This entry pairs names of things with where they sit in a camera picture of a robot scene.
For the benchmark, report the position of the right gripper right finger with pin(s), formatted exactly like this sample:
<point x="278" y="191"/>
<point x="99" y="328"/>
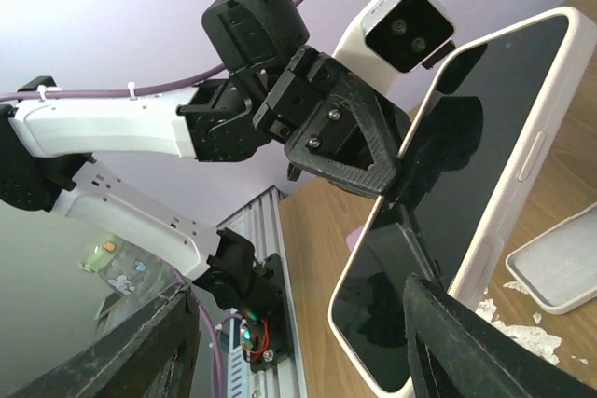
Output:
<point x="452" y="352"/>

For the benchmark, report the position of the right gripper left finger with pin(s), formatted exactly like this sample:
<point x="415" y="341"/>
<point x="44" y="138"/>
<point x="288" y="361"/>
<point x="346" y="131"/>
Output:
<point x="150" y="354"/>

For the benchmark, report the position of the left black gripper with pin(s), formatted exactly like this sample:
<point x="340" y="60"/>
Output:
<point x="345" y="131"/>

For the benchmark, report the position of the purple phone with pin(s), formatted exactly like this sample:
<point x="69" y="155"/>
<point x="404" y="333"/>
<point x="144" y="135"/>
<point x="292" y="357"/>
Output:
<point x="353" y="238"/>

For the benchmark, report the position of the white phone face down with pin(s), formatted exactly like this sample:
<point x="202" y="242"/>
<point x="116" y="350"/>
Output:
<point x="558" y="267"/>

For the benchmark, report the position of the grey smartphone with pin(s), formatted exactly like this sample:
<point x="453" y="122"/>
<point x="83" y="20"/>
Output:
<point x="420" y="230"/>

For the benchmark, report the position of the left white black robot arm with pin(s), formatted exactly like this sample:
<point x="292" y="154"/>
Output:
<point x="110" y="158"/>

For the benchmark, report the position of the clear printed bottle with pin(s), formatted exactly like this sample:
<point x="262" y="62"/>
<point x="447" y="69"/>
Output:
<point x="125" y="267"/>

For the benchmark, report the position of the aluminium rail frame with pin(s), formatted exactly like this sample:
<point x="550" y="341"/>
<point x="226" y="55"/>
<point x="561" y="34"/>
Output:
<point x="251" y="235"/>

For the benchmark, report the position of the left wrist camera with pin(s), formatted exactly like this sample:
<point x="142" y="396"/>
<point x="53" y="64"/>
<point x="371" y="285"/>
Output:
<point x="389" y="38"/>

